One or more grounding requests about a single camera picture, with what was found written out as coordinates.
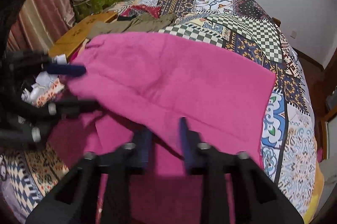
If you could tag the wooden framed mirror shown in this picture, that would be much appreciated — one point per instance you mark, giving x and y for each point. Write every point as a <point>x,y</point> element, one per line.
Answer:
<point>328,128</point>

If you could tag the yellow cardboard box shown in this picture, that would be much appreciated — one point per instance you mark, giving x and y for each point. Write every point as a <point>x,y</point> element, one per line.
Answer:
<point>72,40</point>

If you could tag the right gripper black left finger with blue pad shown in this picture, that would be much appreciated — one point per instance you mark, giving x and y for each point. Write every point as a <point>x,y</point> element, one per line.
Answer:
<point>74,199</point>

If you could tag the white wall socket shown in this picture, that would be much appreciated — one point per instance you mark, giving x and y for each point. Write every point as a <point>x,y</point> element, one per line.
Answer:
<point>293,34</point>

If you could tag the wooden bed post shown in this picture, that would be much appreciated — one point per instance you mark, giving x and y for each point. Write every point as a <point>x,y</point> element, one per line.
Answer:
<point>277,21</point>

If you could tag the orange yellow blanket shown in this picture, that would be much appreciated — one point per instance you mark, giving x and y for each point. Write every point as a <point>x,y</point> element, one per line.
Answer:
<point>316,195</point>

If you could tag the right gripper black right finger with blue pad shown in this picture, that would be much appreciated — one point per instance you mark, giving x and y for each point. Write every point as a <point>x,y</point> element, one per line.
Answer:
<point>233,179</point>

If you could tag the olive khaki garment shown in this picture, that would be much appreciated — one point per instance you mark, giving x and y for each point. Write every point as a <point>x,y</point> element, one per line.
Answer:
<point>142,23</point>

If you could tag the pink pants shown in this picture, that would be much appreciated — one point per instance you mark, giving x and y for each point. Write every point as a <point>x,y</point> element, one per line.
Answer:
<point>155,79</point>

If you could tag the patchwork patterned bedspread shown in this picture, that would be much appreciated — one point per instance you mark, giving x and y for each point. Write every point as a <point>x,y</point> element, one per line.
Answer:
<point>288,145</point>

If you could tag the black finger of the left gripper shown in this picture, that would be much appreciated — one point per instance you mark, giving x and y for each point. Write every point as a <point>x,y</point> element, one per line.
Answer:
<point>66,70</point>

